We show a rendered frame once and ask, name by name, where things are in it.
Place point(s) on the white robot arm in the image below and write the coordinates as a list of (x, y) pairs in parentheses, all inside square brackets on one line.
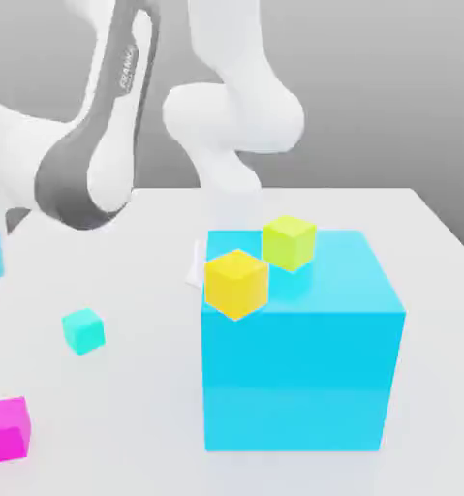
[(231, 112)]

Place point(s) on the small magenta cube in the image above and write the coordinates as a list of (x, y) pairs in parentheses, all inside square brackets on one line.
[(5, 430)]

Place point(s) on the small turquoise cube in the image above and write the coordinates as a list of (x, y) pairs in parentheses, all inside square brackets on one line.
[(83, 332)]

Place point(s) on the small yellow cube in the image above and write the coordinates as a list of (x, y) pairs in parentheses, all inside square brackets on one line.
[(235, 285)]

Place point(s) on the small lime green cube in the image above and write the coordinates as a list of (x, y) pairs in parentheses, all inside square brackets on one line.
[(289, 242)]

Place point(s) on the large cyan box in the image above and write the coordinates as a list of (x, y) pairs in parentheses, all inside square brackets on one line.
[(297, 368)]

